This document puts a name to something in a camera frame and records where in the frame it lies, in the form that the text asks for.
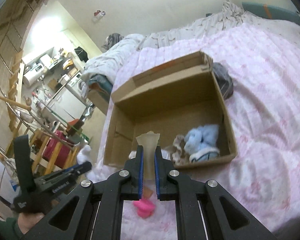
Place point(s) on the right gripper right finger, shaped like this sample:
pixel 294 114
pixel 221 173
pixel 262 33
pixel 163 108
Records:
pixel 166 186

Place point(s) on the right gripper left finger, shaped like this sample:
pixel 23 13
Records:
pixel 133 186

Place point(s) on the light blue fluffy scrunchie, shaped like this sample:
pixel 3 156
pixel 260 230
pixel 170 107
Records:
pixel 201 143

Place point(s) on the person left hand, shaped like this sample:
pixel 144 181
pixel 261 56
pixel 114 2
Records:
pixel 27 221

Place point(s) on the orange-brown cylinder toy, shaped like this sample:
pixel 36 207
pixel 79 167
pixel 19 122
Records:
pixel 147 192

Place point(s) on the pink foam heart toy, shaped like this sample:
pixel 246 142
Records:
pixel 144 207

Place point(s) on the yellow wooden rack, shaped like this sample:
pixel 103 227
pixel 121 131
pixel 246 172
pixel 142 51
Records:
pixel 49 154

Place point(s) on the open cardboard box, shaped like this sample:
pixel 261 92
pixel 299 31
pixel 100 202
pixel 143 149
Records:
pixel 169 99

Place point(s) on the pink bow-print quilt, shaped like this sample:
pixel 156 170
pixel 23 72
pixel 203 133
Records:
pixel 264 111

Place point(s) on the white washing machine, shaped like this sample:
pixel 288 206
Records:
pixel 74 84

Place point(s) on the dark grey striped garment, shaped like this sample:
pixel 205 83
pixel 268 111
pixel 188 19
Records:
pixel 224 80

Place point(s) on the white water heater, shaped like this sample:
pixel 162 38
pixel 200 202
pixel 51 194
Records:
pixel 33 75

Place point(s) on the white floral duvet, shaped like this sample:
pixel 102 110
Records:
pixel 109 63

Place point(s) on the teal headboard cushion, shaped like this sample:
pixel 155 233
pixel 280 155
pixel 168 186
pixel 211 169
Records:
pixel 271 12

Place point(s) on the wall hook with red item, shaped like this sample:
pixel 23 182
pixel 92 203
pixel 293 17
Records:
pixel 98 15

